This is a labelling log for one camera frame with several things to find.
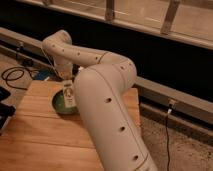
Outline green ceramic bowl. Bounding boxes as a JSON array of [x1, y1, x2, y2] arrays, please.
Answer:
[[52, 90, 78, 115]]

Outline white plastic bottle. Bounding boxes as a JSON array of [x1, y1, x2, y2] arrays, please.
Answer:
[[63, 80, 75, 108]]

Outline blue object on floor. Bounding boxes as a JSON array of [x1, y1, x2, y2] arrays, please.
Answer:
[[34, 70, 49, 80]]

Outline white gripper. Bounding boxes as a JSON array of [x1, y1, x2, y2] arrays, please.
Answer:
[[54, 60, 73, 80]]

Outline black coiled cable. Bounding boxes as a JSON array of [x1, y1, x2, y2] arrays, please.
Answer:
[[1, 65, 36, 90]]

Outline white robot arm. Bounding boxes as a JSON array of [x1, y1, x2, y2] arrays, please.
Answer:
[[42, 30, 158, 171]]

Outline black device at left edge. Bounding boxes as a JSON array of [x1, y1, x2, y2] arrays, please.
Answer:
[[0, 86, 16, 135]]

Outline thin white cable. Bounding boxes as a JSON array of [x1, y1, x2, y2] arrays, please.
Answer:
[[39, 46, 58, 73]]

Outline black cable with white plug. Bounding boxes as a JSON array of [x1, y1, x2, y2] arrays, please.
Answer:
[[164, 99, 178, 171]]

